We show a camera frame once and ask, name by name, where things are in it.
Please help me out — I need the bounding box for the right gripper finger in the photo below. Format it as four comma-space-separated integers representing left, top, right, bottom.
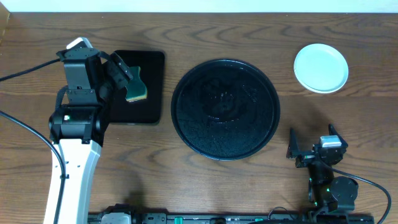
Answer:
328, 124, 345, 143
286, 128, 300, 159

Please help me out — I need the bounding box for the black rectangular tray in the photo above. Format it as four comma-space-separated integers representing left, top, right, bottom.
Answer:
110, 50, 165, 124

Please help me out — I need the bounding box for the round black tray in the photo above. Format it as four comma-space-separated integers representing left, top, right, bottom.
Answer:
170, 58, 280, 161

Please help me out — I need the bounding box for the green scouring sponge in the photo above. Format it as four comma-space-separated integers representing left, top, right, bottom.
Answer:
125, 67, 147, 102

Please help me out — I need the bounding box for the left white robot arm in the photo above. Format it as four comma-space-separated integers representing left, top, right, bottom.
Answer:
44, 47, 139, 223

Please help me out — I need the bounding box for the light green plate stained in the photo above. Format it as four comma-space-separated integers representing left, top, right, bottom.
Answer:
294, 44, 349, 94

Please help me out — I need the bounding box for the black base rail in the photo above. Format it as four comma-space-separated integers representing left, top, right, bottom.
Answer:
87, 204, 376, 224

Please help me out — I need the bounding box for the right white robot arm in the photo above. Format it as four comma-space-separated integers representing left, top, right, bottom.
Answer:
286, 124, 358, 222

